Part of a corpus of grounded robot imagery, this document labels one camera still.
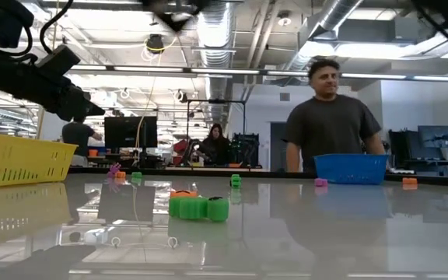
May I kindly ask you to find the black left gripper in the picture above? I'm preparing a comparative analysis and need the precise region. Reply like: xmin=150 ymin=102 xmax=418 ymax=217
xmin=0 ymin=58 xmax=107 ymax=122

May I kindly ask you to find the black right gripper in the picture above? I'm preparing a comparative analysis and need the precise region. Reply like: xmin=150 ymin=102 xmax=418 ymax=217
xmin=141 ymin=0 xmax=212 ymax=33

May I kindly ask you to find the person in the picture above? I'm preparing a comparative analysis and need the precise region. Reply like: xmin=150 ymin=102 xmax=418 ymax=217
xmin=61 ymin=116 xmax=103 ymax=167
xmin=281 ymin=58 xmax=387 ymax=174
xmin=198 ymin=123 xmax=233 ymax=167

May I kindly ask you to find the black monitor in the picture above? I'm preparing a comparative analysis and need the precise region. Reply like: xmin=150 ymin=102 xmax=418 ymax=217
xmin=417 ymin=124 xmax=448 ymax=149
xmin=103 ymin=115 xmax=159 ymax=149
xmin=388 ymin=129 xmax=418 ymax=161

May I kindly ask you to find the long ceiling light strip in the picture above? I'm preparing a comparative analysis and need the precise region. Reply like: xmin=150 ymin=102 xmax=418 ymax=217
xmin=68 ymin=65 xmax=448 ymax=83

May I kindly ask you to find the yellow plastic basket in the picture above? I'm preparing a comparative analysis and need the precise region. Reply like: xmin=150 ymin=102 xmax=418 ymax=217
xmin=0 ymin=134 xmax=79 ymax=188

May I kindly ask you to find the wooden top workbench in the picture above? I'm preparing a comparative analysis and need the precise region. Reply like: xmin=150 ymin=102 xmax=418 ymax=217
xmin=164 ymin=166 xmax=267 ymax=173

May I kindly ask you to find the orange pumpkin toy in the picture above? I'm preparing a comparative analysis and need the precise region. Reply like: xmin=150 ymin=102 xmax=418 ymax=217
xmin=170 ymin=189 xmax=198 ymax=198

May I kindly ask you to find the black cabinet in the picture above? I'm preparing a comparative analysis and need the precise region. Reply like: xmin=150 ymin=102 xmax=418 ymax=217
xmin=231 ymin=132 xmax=261 ymax=169

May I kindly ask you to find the grey door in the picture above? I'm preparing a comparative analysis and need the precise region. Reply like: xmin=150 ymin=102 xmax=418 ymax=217
xmin=270 ymin=121 xmax=292 ymax=173

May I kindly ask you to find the blue plastic basket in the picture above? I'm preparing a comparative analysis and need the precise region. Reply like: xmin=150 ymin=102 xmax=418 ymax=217
xmin=313 ymin=153 xmax=390 ymax=186

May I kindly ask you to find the black ceiling cable reel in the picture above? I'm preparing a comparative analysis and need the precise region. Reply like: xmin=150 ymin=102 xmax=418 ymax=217
xmin=145 ymin=33 xmax=166 ymax=54

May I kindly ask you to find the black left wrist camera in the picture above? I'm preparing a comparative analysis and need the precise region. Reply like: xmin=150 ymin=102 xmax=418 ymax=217
xmin=37 ymin=44 xmax=82 ymax=77

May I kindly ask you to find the black camera cable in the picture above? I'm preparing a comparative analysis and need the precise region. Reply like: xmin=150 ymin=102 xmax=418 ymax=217
xmin=17 ymin=0 xmax=73 ymax=55

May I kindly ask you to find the black rig frame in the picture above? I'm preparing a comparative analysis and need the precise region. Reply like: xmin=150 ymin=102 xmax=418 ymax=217
xmin=186 ymin=99 xmax=247 ymax=169

